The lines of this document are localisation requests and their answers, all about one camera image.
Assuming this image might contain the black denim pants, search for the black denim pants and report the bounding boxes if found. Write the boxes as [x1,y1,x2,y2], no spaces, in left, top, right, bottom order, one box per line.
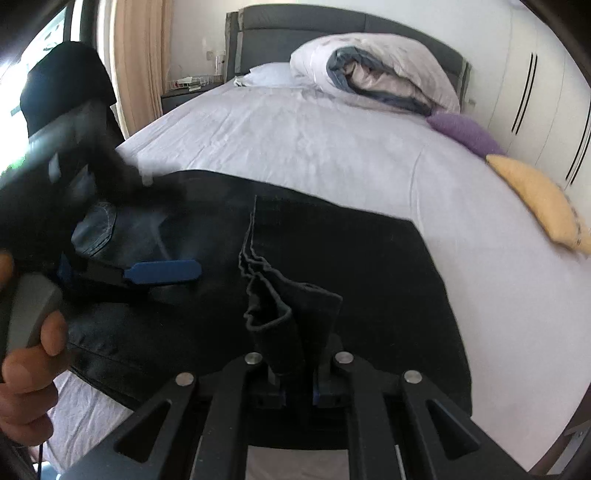
[63,171,473,449]

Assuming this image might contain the person's left hand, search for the person's left hand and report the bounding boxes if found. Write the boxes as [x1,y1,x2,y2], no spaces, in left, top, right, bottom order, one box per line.
[0,250,70,447]

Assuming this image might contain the black hanging garment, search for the black hanging garment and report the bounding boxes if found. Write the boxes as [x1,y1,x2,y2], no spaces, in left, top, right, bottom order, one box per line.
[20,41,124,143]

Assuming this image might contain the dark left nightstand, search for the dark left nightstand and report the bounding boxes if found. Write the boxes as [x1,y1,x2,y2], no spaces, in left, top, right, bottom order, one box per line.
[160,82,222,115]

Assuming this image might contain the beige curtain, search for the beige curtain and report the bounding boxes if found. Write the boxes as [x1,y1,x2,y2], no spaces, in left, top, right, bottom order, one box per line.
[114,0,173,136]

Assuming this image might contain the white bed sheet mattress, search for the white bed sheet mattress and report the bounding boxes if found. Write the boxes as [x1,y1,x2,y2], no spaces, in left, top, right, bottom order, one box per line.
[43,85,590,479]

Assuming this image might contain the white pillow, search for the white pillow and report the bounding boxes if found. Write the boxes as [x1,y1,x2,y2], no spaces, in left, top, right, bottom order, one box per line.
[233,62,301,88]

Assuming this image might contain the dark grey upholstered headboard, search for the dark grey upholstered headboard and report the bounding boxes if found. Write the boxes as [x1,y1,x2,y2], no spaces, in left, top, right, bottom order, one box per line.
[223,4,471,101]

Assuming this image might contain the yellow cushion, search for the yellow cushion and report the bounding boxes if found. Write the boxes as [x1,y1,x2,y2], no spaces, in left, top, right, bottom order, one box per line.
[486,154,590,255]

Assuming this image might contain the purple cushion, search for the purple cushion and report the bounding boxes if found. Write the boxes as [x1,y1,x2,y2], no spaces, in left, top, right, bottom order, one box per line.
[427,113,505,158]

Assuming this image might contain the rolled white grey duvet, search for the rolled white grey duvet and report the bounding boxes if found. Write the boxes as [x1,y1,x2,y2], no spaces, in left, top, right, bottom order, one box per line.
[290,33,461,117]

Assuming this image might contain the white wardrobe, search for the white wardrobe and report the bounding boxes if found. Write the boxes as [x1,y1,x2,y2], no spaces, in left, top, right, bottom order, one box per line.
[465,1,590,207]

